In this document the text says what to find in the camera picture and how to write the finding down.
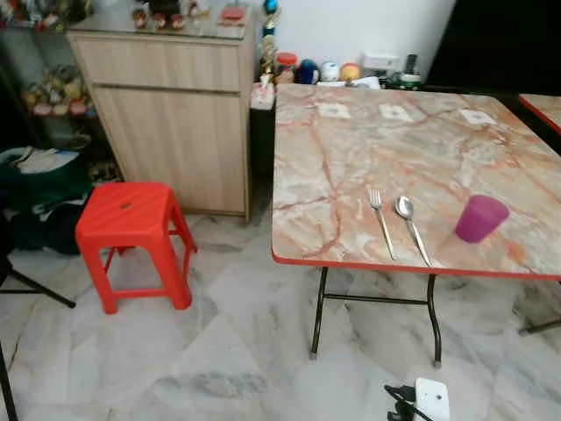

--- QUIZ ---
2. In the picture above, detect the silver metal fork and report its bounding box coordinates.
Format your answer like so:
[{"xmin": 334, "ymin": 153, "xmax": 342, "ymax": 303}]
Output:
[{"xmin": 369, "ymin": 189, "xmax": 397, "ymax": 261}]

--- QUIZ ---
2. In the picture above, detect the purple plastic cup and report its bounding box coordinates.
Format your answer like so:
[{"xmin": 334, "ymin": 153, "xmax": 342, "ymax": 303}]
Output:
[{"xmin": 454, "ymin": 195, "xmax": 510, "ymax": 244}]

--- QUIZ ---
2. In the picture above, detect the marble-pattern folding table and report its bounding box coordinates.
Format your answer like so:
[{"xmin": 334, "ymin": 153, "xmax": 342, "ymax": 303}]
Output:
[
  {"xmin": 271, "ymin": 85, "xmax": 561, "ymax": 367},
  {"xmin": 519, "ymin": 93, "xmax": 561, "ymax": 134}
]

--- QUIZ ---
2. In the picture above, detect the white paper label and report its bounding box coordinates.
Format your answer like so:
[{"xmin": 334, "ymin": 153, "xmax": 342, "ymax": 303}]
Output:
[
  {"xmin": 317, "ymin": 103, "xmax": 352, "ymax": 119},
  {"xmin": 380, "ymin": 104, "xmax": 413, "ymax": 121},
  {"xmin": 459, "ymin": 109, "xmax": 497, "ymax": 125}
]

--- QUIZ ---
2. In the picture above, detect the silver metal spoon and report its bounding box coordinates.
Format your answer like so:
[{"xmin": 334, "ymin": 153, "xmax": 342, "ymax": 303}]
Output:
[{"xmin": 394, "ymin": 196, "xmax": 433, "ymax": 268}]

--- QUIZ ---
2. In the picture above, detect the large black screen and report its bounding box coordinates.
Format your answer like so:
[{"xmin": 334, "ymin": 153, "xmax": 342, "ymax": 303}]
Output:
[{"xmin": 427, "ymin": 0, "xmax": 561, "ymax": 93}]

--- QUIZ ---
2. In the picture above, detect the red-lidded jar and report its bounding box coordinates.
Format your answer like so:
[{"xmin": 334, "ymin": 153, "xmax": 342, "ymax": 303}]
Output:
[{"xmin": 275, "ymin": 53, "xmax": 299, "ymax": 85}]

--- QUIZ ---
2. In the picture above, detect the pink tissue box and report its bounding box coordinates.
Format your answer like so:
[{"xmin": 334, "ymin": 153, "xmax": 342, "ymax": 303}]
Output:
[{"xmin": 251, "ymin": 81, "xmax": 276, "ymax": 110}]

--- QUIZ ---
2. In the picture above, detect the gold and blue trophy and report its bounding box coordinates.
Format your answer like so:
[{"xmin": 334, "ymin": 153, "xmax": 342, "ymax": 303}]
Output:
[{"xmin": 260, "ymin": 0, "xmax": 281, "ymax": 80}]

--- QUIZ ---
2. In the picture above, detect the flat red box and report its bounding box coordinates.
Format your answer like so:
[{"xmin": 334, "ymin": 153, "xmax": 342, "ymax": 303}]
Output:
[{"xmin": 219, "ymin": 4, "xmax": 248, "ymax": 25}]

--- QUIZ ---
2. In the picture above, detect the light wooden cabinet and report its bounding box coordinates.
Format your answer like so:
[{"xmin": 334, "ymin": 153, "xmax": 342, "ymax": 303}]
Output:
[{"xmin": 68, "ymin": 26, "xmax": 257, "ymax": 218}]

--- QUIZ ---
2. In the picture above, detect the red plastic stool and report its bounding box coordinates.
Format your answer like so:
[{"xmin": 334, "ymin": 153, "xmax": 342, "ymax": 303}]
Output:
[{"xmin": 75, "ymin": 182, "xmax": 198, "ymax": 315}]

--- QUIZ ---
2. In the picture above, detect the dark green bag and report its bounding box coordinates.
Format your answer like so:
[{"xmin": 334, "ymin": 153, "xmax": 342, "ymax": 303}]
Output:
[{"xmin": 0, "ymin": 147, "xmax": 93, "ymax": 211}]

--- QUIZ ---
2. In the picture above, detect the shelf with small toys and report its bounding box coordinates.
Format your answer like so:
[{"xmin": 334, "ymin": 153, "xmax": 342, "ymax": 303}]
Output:
[{"xmin": 0, "ymin": 22, "xmax": 102, "ymax": 150}]

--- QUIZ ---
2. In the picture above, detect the black metal stand leg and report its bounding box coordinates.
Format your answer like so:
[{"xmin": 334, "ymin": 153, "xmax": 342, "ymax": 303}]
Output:
[{"xmin": 0, "ymin": 263, "xmax": 76, "ymax": 310}]

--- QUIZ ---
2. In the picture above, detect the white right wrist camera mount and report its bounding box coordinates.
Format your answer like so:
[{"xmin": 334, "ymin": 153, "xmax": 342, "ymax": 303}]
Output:
[{"xmin": 415, "ymin": 377, "xmax": 451, "ymax": 421}]

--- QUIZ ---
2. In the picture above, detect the white wall socket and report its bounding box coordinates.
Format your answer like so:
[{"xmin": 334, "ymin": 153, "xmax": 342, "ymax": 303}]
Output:
[{"xmin": 363, "ymin": 53, "xmax": 401, "ymax": 73}]

